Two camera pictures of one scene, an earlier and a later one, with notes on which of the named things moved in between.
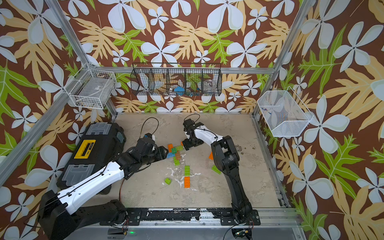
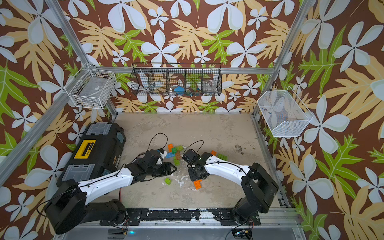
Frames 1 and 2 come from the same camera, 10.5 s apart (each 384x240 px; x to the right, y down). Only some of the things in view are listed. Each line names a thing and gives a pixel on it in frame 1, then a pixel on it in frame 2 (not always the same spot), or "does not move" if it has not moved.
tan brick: [177, 155] does not move
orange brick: [187, 182] → [197, 184]
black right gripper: [186, 144] → [192, 177]
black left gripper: [161, 152] → [167, 169]
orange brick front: [170, 146] does not move
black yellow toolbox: [95, 147] does not move
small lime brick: [168, 181] does not move
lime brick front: [176, 162] does not move
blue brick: [170, 155] does not move
